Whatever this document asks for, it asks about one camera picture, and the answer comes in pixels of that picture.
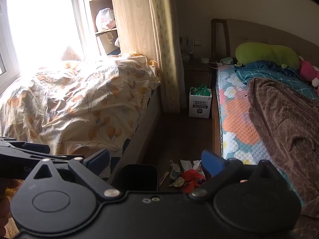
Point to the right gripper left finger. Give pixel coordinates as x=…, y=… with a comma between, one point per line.
x=97, y=162

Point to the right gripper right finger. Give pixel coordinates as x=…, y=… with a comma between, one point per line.
x=213, y=163

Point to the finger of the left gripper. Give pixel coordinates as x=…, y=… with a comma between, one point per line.
x=39, y=148

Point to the red plastic bag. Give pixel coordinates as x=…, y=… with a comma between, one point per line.
x=192, y=180

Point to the pale tissue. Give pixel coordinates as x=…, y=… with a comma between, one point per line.
x=178, y=182

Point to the white green snack wrapper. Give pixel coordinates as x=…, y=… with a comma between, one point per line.
x=198, y=167

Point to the white paper sheet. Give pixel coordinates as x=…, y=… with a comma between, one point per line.
x=186, y=165

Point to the dark teal trash bin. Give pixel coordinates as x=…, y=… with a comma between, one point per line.
x=137, y=178

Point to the floral teal bedspread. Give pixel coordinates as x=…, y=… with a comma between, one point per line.
x=239, y=138

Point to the small printed card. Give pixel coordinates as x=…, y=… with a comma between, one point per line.
x=162, y=179

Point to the floral orange duvet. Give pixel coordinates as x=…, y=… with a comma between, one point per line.
x=80, y=107

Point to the white cardboard box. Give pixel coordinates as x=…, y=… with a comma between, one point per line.
x=200, y=106

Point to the green plastic bag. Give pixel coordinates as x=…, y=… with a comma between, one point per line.
x=200, y=91

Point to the brown knitted blanket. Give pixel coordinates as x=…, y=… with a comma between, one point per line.
x=287, y=123

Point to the wooden nightstand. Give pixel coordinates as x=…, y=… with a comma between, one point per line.
x=197, y=73

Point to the green plush pillow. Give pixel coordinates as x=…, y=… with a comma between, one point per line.
x=250, y=52

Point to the teal checked quilt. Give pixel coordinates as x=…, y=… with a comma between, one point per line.
x=269, y=70

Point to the pink plush toy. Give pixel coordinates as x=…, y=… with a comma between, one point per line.
x=308, y=72

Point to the white bag on shelf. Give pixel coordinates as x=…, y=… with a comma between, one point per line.
x=105, y=20

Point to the wooden bookshelf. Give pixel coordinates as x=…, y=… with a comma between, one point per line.
x=134, y=27

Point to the beige patterned curtain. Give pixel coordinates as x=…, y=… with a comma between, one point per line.
x=167, y=52

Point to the wooden bed frame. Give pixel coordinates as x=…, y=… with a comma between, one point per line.
x=227, y=35

